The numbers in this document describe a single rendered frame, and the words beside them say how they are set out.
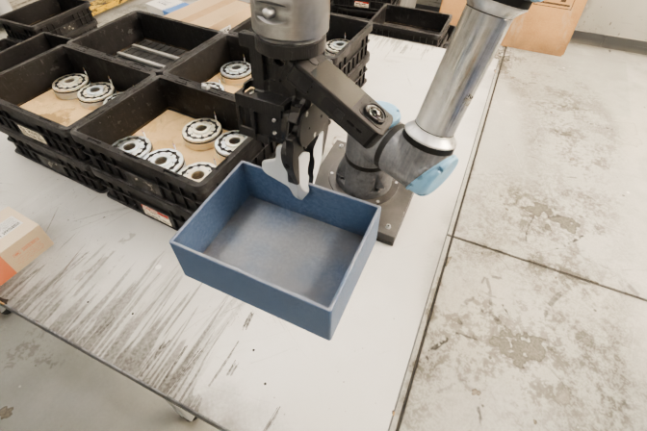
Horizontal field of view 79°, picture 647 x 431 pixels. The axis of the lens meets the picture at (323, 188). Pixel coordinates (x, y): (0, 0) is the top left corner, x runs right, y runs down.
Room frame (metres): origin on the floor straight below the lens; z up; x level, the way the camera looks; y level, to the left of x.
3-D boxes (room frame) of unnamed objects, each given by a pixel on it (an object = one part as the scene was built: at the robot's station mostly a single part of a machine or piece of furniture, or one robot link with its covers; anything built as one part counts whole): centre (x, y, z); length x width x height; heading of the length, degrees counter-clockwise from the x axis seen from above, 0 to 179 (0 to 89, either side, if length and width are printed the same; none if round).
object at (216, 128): (0.84, 0.32, 0.86); 0.10 x 0.10 x 0.01
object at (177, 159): (0.71, 0.39, 0.86); 0.10 x 0.10 x 0.01
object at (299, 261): (0.29, 0.05, 1.10); 0.20 x 0.15 x 0.07; 65
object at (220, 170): (0.77, 0.35, 0.92); 0.40 x 0.30 x 0.02; 62
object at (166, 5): (1.87, 0.71, 0.75); 0.20 x 0.12 x 0.09; 51
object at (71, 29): (2.32, 1.60, 0.37); 0.40 x 0.30 x 0.45; 156
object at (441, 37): (2.19, -0.48, 0.37); 0.40 x 0.30 x 0.45; 65
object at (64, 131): (0.96, 0.71, 0.92); 0.40 x 0.30 x 0.02; 62
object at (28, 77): (0.96, 0.71, 0.87); 0.40 x 0.30 x 0.11; 62
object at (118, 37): (1.23, 0.57, 0.87); 0.40 x 0.30 x 0.11; 62
